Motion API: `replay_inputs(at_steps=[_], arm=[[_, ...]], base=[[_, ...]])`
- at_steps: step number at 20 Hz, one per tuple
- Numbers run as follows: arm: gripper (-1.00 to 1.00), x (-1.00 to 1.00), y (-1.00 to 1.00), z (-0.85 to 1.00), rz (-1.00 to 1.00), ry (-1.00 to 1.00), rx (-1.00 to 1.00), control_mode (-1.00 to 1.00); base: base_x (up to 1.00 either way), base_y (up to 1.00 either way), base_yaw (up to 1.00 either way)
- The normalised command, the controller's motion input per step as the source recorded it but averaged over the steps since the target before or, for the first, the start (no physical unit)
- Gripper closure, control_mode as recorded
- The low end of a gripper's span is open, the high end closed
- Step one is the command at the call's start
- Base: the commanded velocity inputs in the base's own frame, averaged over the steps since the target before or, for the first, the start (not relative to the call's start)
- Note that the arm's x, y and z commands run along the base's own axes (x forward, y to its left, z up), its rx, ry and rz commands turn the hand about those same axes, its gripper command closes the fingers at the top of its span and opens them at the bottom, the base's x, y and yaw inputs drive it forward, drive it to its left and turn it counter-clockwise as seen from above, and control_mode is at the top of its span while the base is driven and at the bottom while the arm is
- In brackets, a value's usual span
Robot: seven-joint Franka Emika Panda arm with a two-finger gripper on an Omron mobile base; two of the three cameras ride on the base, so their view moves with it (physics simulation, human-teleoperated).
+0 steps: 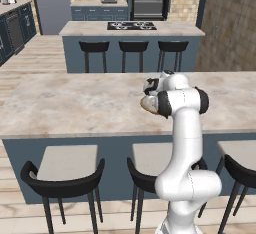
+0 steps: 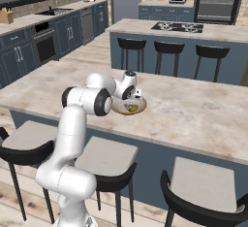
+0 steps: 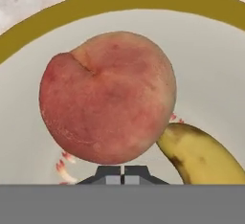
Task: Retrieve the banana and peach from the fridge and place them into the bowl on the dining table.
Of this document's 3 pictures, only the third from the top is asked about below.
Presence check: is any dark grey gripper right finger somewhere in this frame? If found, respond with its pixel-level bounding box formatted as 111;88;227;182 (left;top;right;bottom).
123;165;170;186

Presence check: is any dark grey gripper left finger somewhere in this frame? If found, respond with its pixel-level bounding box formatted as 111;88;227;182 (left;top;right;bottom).
76;165;123;186

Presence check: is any red pink peach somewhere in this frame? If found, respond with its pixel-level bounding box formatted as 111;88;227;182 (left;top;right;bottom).
38;31;178;166

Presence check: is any yellow banana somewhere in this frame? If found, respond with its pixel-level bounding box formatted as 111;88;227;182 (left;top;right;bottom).
156;122;245;186

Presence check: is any white bowl with olive rim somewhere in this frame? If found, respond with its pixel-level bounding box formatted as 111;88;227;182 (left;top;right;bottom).
0;0;245;186

